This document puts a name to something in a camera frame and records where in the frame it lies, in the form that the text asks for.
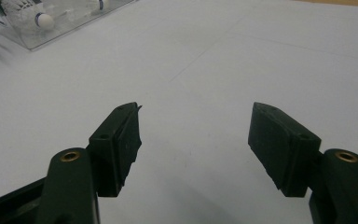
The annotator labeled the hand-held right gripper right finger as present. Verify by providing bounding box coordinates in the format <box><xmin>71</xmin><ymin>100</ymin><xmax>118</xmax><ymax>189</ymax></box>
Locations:
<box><xmin>247</xmin><ymin>101</ymin><xmax>323</xmax><ymax>198</ymax></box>

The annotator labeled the clear plastic container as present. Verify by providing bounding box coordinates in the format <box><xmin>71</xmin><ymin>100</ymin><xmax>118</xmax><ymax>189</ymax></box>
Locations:
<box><xmin>0</xmin><ymin>0</ymin><xmax>135</xmax><ymax>51</ymax></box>

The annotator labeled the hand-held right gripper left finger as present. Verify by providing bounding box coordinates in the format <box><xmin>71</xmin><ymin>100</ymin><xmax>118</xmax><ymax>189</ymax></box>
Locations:
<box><xmin>87</xmin><ymin>101</ymin><xmax>144</xmax><ymax>198</ymax></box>

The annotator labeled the white shuttlecock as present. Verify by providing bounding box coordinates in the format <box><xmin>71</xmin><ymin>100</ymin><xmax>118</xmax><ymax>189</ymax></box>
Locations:
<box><xmin>1</xmin><ymin>0</ymin><xmax>56</xmax><ymax>32</ymax></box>

